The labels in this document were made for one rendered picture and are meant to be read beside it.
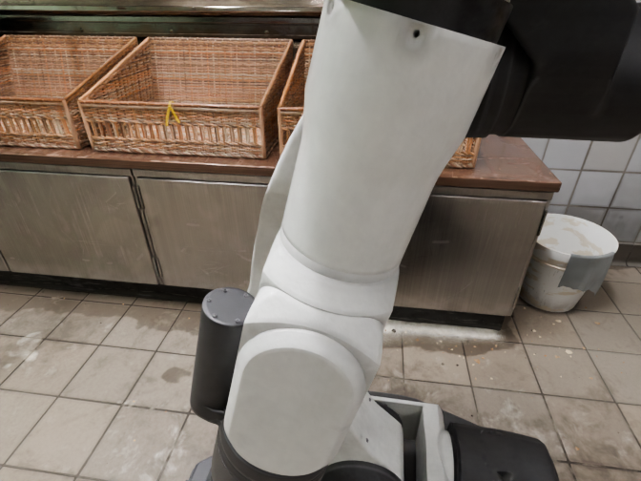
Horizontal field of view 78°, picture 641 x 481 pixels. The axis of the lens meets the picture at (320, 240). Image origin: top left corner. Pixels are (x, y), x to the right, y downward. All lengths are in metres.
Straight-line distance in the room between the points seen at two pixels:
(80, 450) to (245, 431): 1.09
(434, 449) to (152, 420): 0.79
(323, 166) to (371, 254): 0.04
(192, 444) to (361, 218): 1.09
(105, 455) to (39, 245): 0.80
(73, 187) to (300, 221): 1.33
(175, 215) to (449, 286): 0.90
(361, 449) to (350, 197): 0.59
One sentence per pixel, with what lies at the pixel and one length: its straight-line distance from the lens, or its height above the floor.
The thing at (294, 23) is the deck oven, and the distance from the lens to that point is 1.61.
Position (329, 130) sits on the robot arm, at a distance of 0.16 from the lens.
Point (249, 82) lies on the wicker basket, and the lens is 1.60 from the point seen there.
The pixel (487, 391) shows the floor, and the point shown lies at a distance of 1.35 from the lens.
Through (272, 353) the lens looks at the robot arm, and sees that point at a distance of 0.19.
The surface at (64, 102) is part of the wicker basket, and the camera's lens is 1.44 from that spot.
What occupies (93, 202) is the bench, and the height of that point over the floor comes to 0.42.
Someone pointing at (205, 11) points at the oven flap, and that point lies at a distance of 1.65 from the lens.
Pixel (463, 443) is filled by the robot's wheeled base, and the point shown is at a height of 0.36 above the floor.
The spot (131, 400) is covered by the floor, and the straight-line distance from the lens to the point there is 1.35.
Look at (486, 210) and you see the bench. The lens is 1.20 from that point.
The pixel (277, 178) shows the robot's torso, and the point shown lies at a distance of 0.38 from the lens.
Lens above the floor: 1.00
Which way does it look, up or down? 32 degrees down
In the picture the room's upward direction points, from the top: straight up
